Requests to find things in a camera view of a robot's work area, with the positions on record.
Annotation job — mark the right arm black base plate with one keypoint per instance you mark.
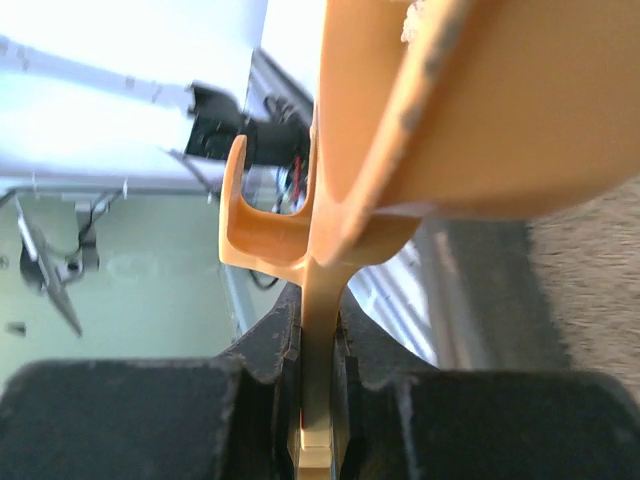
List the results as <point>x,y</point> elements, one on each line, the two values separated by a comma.
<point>279,141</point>

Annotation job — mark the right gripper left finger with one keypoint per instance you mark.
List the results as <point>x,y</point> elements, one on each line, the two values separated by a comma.
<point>232,416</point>

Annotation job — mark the dark grey litter box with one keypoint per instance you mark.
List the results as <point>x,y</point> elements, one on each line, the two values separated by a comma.
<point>560,292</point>

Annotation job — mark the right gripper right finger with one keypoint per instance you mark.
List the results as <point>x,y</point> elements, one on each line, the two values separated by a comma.
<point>397,417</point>

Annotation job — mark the yellow litter scoop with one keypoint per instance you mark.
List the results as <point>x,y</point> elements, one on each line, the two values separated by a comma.
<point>496,110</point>

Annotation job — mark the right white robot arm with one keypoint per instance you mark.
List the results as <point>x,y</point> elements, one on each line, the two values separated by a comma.
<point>174,273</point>

